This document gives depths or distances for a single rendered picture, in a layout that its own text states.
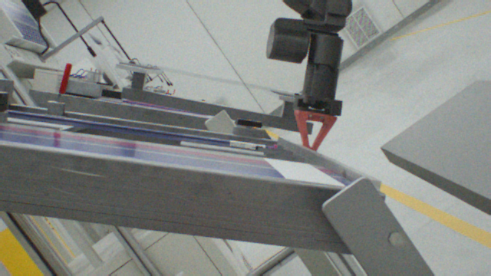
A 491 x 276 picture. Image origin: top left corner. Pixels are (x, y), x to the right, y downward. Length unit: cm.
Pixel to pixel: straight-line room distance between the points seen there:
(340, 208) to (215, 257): 156
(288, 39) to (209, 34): 768
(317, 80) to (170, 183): 52
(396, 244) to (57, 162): 31
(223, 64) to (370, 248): 816
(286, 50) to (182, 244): 116
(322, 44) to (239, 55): 766
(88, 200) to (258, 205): 16
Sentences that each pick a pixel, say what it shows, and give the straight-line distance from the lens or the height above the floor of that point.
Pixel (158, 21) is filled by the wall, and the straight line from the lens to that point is 873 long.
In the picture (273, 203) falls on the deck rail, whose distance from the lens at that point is 58.
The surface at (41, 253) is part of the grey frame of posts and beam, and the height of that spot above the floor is 82.
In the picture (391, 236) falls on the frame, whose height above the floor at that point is 70.
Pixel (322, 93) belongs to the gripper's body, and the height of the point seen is 78.
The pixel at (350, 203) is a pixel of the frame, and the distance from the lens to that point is 55.
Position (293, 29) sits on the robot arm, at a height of 90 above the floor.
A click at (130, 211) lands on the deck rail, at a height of 85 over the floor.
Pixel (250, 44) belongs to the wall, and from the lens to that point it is 873.
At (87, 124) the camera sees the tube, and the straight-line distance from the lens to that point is 107.
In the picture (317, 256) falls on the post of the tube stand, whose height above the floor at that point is 39.
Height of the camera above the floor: 90
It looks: 6 degrees down
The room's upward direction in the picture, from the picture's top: 35 degrees counter-clockwise
